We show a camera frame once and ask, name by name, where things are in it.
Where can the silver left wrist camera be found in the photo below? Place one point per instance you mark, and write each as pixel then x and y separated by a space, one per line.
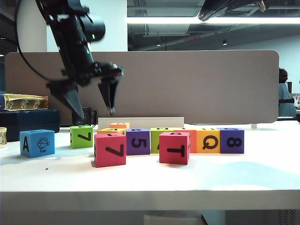
pixel 113 66

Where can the orange letter block D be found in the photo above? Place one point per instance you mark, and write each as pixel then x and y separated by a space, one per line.
pixel 119 125

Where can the beige woven container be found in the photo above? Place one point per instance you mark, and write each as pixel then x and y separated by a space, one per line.
pixel 2 138

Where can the green letter block N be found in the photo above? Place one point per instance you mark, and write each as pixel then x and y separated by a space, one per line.
pixel 154 143

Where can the yellow letter block N Q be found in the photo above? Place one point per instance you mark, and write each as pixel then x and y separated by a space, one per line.
pixel 208 143

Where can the grey vented cabinet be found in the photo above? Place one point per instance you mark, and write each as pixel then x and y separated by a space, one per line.
pixel 257 218

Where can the white divider foot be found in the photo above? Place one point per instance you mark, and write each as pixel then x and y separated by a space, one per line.
pixel 254 126

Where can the green letter block E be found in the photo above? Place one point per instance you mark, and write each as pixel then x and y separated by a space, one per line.
pixel 80 138

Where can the yellow letter block A E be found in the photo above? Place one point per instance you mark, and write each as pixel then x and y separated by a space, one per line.
pixel 110 130

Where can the brown desk divider panel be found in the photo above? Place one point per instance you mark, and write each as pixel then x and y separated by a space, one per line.
pixel 187 86

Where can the gold decorated box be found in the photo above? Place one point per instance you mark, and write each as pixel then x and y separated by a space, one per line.
pixel 25 102

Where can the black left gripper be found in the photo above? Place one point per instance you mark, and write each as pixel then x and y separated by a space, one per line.
pixel 86 75

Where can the red LED ceiling sign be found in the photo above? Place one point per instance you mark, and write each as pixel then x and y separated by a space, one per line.
pixel 192 39

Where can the purple letter block G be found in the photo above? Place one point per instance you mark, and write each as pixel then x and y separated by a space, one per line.
pixel 232 143

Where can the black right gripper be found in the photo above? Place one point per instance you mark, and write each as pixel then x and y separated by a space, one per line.
pixel 249 6

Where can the red letter block B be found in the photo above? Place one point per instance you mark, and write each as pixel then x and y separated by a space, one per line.
pixel 173 150

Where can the blue foam letter block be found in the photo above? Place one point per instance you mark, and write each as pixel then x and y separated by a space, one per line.
pixel 35 144

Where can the dark blue case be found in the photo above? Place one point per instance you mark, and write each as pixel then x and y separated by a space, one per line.
pixel 30 122

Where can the black mug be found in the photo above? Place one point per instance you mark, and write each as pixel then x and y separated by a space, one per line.
pixel 90 117

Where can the purple letter block R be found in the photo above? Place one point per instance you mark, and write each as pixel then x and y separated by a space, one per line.
pixel 138 143

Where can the black background object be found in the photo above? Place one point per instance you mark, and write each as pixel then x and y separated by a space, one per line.
pixel 298 118

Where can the red letter block L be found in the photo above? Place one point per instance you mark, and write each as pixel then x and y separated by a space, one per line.
pixel 110 151

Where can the coral letter block I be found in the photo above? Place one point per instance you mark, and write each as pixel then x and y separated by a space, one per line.
pixel 192 143

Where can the ceiling light strip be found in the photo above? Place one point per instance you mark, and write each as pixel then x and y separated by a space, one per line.
pixel 164 20

